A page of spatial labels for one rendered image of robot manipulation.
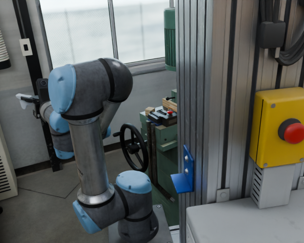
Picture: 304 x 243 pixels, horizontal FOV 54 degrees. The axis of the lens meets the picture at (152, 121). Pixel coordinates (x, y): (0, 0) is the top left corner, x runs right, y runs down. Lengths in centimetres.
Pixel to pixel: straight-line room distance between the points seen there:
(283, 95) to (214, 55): 13
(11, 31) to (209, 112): 233
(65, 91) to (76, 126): 11
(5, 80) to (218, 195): 238
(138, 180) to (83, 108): 36
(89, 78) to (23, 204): 214
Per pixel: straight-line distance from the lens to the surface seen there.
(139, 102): 312
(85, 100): 77
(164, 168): 181
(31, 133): 298
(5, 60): 259
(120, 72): 81
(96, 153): 86
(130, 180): 102
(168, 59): 162
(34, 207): 275
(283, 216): 65
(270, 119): 53
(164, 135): 154
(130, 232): 111
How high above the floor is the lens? 165
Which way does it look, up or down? 26 degrees down
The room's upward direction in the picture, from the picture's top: 3 degrees counter-clockwise
